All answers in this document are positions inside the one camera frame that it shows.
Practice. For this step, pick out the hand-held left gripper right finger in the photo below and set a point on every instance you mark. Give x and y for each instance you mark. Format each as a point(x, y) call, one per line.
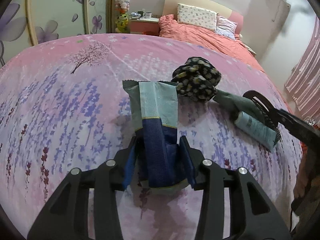
point(186, 160)

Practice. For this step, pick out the grey green cloth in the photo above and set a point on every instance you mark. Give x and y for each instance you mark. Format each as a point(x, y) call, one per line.
point(232, 101)

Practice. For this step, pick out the flower print sliding wardrobe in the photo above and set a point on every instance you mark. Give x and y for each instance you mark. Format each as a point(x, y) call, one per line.
point(50, 12)

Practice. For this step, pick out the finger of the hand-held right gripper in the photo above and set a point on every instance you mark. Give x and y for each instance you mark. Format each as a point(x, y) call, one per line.
point(272, 113)

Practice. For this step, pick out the red duvet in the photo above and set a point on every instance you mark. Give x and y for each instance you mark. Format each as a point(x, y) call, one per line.
point(200, 37)

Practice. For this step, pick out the tube of plush toys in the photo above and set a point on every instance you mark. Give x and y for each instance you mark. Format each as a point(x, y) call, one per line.
point(122, 5)

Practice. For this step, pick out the floral pink tablecloth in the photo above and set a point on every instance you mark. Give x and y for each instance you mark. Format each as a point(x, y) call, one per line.
point(75, 110)

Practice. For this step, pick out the white mug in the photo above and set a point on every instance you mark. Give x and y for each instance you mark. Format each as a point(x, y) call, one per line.
point(148, 14)

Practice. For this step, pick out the cream pink bed headboard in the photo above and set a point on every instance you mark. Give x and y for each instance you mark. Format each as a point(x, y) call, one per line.
point(172, 2)

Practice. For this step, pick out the floral white pillow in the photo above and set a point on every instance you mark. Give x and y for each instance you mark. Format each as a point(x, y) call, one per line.
point(197, 17)

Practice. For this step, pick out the pink curtain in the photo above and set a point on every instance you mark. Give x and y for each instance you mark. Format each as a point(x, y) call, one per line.
point(305, 72)

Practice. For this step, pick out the pink nightstand with mugs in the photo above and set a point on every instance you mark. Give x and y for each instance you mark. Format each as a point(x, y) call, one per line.
point(142, 25)

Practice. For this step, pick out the pink striped pillow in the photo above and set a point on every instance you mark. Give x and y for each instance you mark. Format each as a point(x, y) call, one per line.
point(226, 27)

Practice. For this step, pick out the teal and blue sock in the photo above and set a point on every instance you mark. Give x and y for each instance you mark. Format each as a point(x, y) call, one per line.
point(155, 105)

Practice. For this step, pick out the teal tube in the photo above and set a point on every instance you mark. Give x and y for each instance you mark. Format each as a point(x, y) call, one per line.
point(252, 126)

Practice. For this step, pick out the dark floral scrunchie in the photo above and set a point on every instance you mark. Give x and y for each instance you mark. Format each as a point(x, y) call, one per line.
point(197, 80)

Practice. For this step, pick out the person's right hand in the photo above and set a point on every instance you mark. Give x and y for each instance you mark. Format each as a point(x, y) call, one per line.
point(303, 177)

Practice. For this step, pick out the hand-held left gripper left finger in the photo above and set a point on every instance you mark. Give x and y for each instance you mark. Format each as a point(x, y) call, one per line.
point(130, 160)

